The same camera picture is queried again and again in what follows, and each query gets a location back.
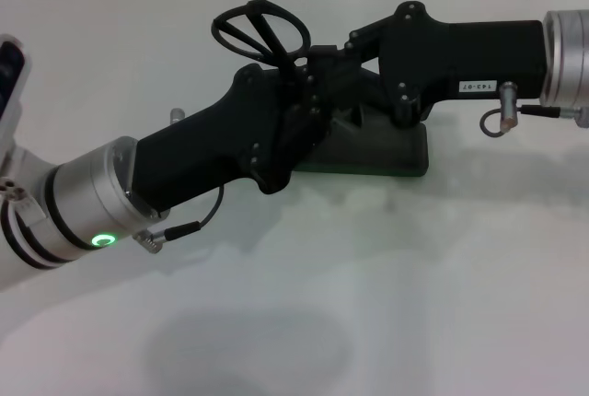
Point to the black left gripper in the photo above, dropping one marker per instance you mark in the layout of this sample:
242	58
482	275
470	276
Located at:
207	147

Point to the black glasses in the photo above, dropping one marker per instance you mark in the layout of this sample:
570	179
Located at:
257	3

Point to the silver left gripper connector stub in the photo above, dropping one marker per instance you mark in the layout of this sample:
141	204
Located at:
177	115

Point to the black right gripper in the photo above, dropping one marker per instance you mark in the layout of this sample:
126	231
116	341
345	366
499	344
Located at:
460	55

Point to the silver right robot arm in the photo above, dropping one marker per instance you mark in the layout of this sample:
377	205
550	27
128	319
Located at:
570	60

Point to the green glasses case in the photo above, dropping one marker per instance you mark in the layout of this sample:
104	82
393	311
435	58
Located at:
391	152

